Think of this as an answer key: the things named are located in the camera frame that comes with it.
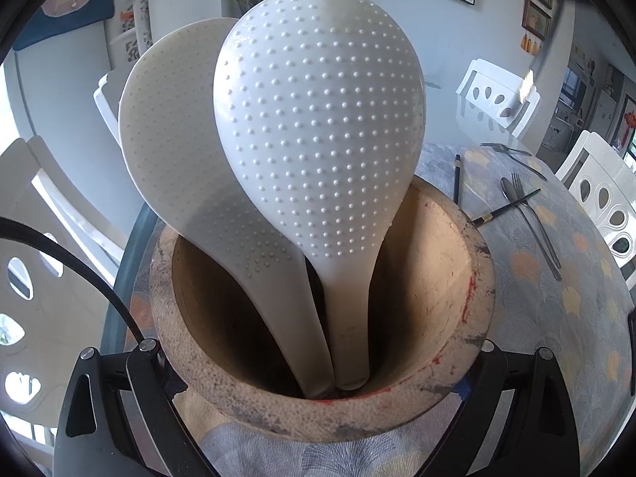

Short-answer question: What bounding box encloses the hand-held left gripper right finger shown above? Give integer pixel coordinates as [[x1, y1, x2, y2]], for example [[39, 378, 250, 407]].
[[412, 339, 582, 477]]

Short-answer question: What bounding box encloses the brown bamboo utensil holder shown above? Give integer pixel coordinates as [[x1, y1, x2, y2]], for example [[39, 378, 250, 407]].
[[149, 174, 498, 445]]

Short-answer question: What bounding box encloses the blue wall hanging pink patch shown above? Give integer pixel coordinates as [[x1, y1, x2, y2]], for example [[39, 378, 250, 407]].
[[11, 0, 116, 51]]

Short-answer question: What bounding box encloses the white chair with oval holes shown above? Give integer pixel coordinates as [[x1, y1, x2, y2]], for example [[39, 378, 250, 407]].
[[555, 130, 636, 291], [0, 135, 131, 438], [456, 58, 541, 141], [93, 72, 125, 125]]

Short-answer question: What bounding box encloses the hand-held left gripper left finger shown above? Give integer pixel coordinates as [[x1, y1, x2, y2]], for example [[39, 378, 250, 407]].
[[52, 339, 209, 477]]

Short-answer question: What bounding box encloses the red hanging decoration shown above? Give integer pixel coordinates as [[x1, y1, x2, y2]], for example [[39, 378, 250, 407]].
[[617, 94, 636, 147]]

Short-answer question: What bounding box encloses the fan leaf patterned tablecloth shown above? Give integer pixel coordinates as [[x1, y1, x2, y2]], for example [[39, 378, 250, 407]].
[[107, 142, 636, 477]]

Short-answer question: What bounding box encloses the black cable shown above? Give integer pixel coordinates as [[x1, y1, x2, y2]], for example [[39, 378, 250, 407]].
[[0, 216, 149, 346]]

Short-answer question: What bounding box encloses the white shelf unit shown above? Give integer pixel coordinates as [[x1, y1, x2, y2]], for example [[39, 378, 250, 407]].
[[108, 0, 152, 68]]

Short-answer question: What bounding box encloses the white dotted rice paddle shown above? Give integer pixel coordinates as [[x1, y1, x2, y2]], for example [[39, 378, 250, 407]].
[[213, 0, 428, 391], [118, 17, 334, 401]]

